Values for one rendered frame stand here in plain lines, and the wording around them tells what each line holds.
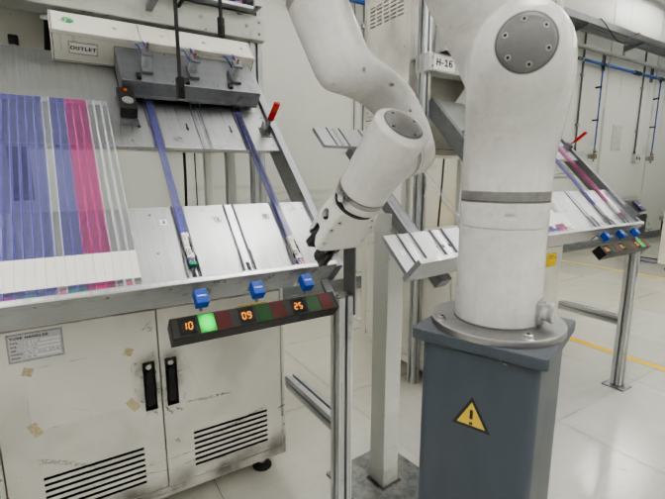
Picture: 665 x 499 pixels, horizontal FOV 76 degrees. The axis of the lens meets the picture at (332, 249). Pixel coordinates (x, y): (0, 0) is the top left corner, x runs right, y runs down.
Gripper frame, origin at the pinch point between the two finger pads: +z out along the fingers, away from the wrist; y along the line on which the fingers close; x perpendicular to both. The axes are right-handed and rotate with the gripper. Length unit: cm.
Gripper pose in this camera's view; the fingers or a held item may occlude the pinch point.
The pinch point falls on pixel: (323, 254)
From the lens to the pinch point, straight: 82.5
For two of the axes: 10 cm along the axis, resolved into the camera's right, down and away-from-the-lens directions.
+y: 8.5, -0.9, 5.2
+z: -3.7, 5.9, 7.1
